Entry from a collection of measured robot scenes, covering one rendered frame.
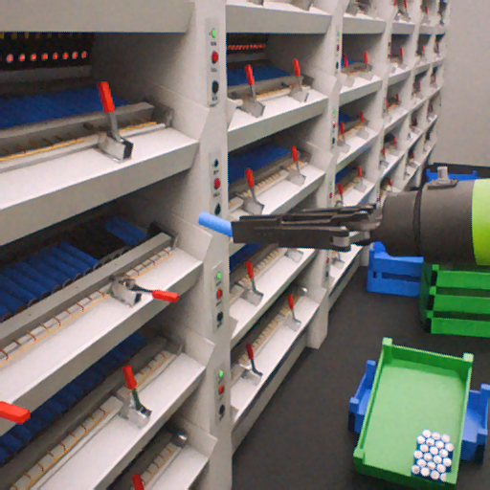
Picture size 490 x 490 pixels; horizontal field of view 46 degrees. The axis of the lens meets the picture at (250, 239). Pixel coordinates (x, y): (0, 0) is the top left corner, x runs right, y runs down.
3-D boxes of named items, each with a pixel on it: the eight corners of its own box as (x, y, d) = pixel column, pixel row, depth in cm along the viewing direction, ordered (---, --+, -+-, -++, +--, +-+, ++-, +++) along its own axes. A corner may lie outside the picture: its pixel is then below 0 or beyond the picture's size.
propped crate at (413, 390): (453, 500, 115) (456, 484, 110) (354, 471, 123) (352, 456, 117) (470, 373, 134) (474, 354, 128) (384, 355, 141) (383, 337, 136)
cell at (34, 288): (10, 275, 73) (49, 300, 72) (-1, 280, 71) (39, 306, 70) (11, 263, 72) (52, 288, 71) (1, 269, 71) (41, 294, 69)
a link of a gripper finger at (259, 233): (295, 236, 71) (285, 244, 68) (257, 237, 73) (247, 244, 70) (293, 225, 70) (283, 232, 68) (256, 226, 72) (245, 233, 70)
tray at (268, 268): (317, 254, 162) (336, 211, 155) (222, 358, 109) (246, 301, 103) (255, 220, 166) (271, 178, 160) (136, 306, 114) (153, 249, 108)
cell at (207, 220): (204, 209, 77) (246, 226, 75) (205, 217, 79) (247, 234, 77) (196, 218, 76) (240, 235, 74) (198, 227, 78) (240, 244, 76)
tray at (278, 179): (320, 186, 155) (340, 140, 149) (220, 263, 103) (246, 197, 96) (255, 153, 160) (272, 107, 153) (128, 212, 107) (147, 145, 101)
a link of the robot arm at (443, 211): (475, 284, 59) (483, 256, 67) (469, 173, 56) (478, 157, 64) (415, 283, 62) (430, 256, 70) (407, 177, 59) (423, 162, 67)
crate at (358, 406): (485, 412, 142) (490, 385, 139) (481, 465, 125) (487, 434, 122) (366, 385, 153) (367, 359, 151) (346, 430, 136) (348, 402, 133)
